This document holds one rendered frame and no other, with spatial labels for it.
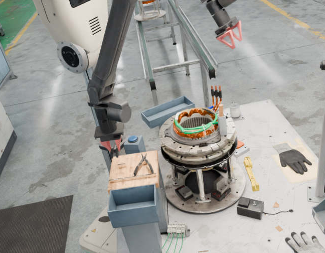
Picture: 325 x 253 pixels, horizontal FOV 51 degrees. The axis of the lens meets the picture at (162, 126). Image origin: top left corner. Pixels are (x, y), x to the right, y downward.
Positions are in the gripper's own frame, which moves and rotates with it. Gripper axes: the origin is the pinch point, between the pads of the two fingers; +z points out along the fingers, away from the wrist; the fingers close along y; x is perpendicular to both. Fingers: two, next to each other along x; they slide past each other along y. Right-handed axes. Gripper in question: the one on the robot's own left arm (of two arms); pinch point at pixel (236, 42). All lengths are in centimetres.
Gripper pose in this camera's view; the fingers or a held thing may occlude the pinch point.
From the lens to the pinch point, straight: 148.0
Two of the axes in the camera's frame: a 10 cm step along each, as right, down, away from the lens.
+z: 5.6, 8.0, 2.3
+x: -6.6, 2.7, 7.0
